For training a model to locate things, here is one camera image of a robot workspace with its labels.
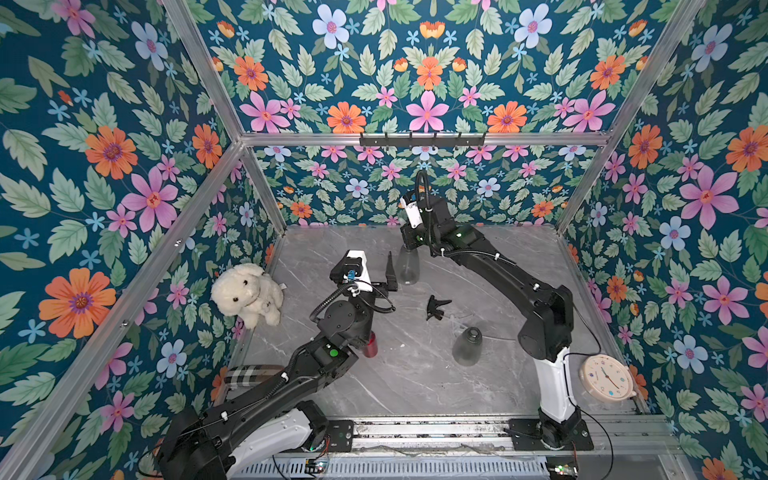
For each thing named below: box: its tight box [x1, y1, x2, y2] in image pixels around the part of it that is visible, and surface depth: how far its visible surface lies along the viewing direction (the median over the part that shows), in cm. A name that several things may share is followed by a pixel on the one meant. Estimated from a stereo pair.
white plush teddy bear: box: [211, 263, 283, 329], surface depth 85 cm
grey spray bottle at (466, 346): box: [452, 326, 483, 367], surface depth 88 cm
